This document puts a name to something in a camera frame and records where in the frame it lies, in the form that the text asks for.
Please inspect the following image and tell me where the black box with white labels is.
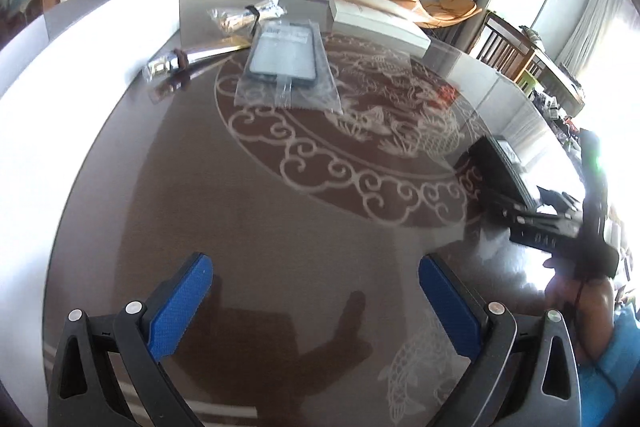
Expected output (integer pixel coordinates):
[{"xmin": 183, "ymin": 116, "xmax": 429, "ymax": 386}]
[{"xmin": 466, "ymin": 134, "xmax": 587, "ymax": 228}]

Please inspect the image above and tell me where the person's right hand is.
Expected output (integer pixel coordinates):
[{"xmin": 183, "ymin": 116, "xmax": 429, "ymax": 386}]
[{"xmin": 543, "ymin": 256, "xmax": 616, "ymax": 324}]

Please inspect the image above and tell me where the gold flat card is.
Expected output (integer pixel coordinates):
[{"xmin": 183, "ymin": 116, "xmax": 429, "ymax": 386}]
[{"xmin": 184, "ymin": 34, "xmax": 252, "ymax": 64}]

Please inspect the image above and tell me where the wooden chair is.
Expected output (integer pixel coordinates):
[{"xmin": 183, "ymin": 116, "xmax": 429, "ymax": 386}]
[{"xmin": 471, "ymin": 10, "xmax": 547, "ymax": 84}]

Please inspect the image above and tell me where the white flat box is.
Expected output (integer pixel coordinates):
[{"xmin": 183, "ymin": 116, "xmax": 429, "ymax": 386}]
[{"xmin": 328, "ymin": 0, "xmax": 432, "ymax": 58}]

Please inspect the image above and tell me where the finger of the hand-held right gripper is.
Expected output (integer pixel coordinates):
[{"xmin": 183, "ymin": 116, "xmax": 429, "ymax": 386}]
[
  {"xmin": 537, "ymin": 186, "xmax": 584, "ymax": 212},
  {"xmin": 501, "ymin": 205, "xmax": 582, "ymax": 230}
]

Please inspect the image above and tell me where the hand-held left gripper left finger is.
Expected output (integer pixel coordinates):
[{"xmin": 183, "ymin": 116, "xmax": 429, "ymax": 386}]
[{"xmin": 47, "ymin": 252, "xmax": 214, "ymax": 427}]

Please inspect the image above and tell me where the cream long cushion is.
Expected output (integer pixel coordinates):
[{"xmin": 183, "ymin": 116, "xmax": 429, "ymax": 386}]
[{"xmin": 336, "ymin": 0, "xmax": 418, "ymax": 22}]

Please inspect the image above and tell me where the person's right forearm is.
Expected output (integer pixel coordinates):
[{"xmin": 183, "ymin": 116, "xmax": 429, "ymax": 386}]
[{"xmin": 567, "ymin": 321, "xmax": 615, "ymax": 364}]

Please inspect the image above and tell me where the white sheer curtain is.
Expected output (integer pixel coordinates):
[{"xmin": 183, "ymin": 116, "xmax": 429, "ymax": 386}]
[{"xmin": 554, "ymin": 0, "xmax": 632, "ymax": 84}]

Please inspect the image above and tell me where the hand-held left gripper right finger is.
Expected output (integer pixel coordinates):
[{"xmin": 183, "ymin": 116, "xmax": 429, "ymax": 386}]
[{"xmin": 418, "ymin": 253, "xmax": 582, "ymax": 427}]

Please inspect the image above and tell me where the dark phone case in bag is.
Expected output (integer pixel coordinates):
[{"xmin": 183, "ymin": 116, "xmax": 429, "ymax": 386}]
[{"xmin": 234, "ymin": 20, "xmax": 344, "ymax": 116}]

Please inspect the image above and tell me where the clear plastic bag of items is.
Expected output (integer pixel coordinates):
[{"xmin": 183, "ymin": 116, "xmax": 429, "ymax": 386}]
[{"xmin": 207, "ymin": 0, "xmax": 287, "ymax": 36}]

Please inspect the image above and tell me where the cluttered wooden sideboard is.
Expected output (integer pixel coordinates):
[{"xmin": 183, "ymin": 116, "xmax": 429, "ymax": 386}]
[{"xmin": 519, "ymin": 26, "xmax": 590, "ymax": 120}]

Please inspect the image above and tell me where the blue sleeve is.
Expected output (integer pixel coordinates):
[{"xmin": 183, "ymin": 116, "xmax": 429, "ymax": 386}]
[{"xmin": 574, "ymin": 304, "xmax": 640, "ymax": 427}]

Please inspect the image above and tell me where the orange lounge chair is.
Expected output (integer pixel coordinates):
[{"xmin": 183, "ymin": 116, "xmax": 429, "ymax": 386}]
[{"xmin": 372, "ymin": 0, "xmax": 484, "ymax": 31}]

